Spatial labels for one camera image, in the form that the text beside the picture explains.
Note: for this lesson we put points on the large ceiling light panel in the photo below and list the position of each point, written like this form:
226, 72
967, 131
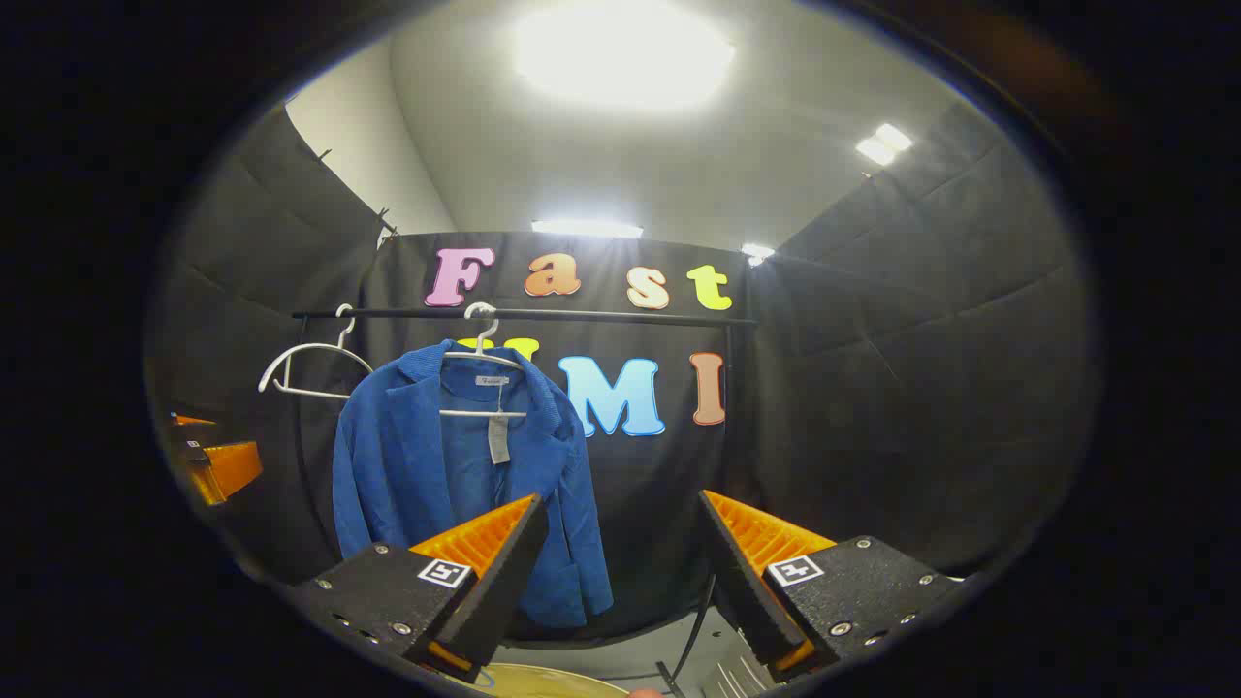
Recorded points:
620, 53

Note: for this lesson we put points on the long ceiling light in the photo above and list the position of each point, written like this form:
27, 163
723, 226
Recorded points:
587, 229

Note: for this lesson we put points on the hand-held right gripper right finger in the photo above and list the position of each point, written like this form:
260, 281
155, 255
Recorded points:
747, 591

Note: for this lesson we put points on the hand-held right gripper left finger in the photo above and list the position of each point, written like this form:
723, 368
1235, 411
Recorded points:
504, 582

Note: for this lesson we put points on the small ceiling light panel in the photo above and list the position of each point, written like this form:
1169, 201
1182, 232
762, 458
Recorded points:
757, 253
884, 143

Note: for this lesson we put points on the beige laundry hamper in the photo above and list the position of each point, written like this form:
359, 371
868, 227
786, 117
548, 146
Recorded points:
553, 683

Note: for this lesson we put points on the white clothes hanger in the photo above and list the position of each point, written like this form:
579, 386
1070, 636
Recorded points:
485, 414
308, 347

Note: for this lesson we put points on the black clothes rack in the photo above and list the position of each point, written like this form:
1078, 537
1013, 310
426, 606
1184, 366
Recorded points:
601, 314

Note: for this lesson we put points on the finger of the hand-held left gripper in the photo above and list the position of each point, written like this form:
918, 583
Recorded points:
231, 470
192, 431

